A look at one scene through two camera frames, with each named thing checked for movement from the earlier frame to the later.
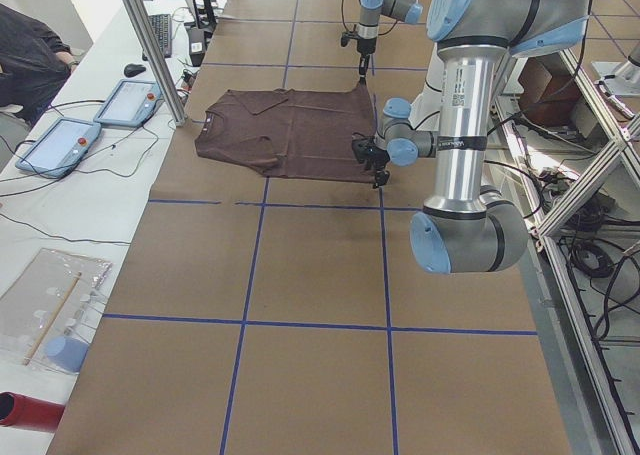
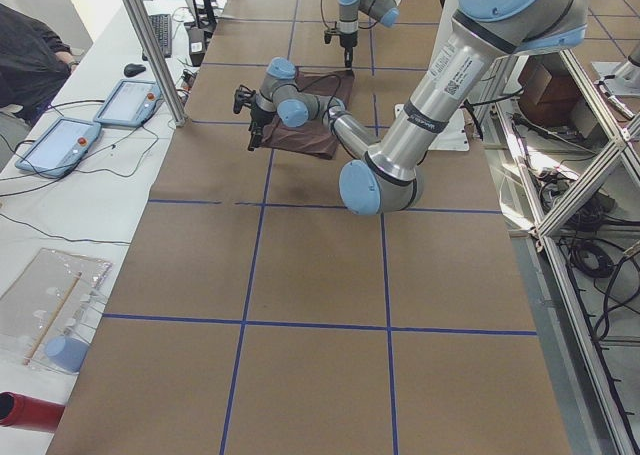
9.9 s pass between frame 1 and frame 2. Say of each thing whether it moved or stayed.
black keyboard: stayed
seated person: stayed
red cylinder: stayed
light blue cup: stayed
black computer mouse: stayed
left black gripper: moved
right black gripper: moved
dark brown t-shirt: moved
